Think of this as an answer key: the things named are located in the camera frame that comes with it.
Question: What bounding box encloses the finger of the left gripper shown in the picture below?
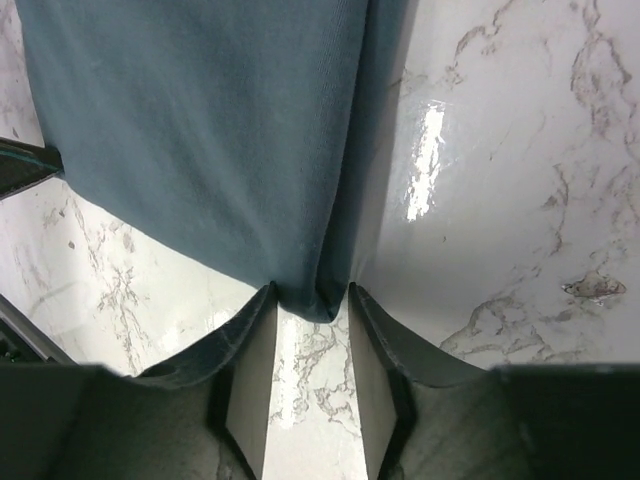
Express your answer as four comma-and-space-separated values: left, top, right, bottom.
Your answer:
0, 138, 64, 200

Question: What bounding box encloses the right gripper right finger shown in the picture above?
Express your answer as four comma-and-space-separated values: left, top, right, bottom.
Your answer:
347, 282, 485, 479

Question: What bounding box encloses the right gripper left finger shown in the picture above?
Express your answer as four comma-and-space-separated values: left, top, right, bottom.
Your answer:
136, 282, 278, 479

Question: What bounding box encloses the blue-grey t shirt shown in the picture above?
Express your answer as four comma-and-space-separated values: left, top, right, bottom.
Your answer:
16, 1, 415, 323

